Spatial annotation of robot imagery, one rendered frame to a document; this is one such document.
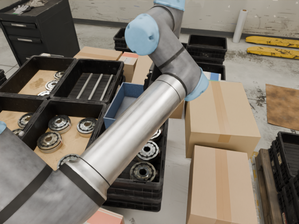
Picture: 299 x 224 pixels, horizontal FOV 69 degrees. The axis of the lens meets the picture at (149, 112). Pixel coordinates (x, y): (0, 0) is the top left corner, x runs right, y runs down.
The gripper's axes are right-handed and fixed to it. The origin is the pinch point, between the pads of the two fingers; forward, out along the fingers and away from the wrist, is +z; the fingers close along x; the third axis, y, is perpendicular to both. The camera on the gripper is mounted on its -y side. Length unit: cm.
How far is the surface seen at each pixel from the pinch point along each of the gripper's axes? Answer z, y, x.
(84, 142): 31.2, -0.1, 30.6
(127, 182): 19.2, -19.3, 3.6
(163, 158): 18.5, -6.6, -6.4
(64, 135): 32, 1, 42
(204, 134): 21.2, 13.0, -21.2
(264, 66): 104, 243, -110
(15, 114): 34, 8, 74
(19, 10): 36, 131, 165
